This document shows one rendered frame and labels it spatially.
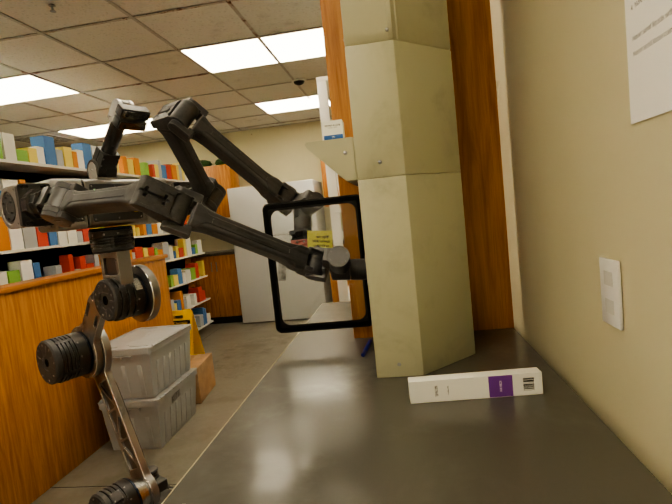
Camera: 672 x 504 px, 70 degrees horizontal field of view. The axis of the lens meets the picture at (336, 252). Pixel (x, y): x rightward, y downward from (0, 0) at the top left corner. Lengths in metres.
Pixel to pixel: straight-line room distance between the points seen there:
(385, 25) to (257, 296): 5.43
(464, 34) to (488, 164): 0.38
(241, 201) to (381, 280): 5.28
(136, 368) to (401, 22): 2.60
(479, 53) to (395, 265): 0.73
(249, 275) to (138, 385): 3.35
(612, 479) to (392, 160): 0.72
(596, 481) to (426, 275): 0.56
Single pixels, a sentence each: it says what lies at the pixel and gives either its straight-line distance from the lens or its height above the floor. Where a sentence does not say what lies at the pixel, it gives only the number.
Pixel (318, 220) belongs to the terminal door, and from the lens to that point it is 1.43.
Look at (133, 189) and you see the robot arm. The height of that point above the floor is 1.44.
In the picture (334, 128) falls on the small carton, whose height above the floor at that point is 1.55.
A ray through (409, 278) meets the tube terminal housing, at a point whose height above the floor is 1.17.
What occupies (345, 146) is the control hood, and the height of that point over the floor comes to 1.49.
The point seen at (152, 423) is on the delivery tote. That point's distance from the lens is 3.32.
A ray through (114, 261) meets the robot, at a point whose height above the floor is 1.26.
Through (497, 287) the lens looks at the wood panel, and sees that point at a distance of 1.52.
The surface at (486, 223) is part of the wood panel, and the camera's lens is 1.50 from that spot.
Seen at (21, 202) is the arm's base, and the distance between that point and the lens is 1.56.
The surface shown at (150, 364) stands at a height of 0.54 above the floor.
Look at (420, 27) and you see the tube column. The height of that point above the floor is 1.75.
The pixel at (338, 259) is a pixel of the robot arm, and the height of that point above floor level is 1.23.
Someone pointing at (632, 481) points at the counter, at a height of 0.94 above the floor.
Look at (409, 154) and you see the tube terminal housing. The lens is 1.12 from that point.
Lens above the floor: 1.34
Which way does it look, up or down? 5 degrees down
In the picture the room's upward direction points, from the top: 6 degrees counter-clockwise
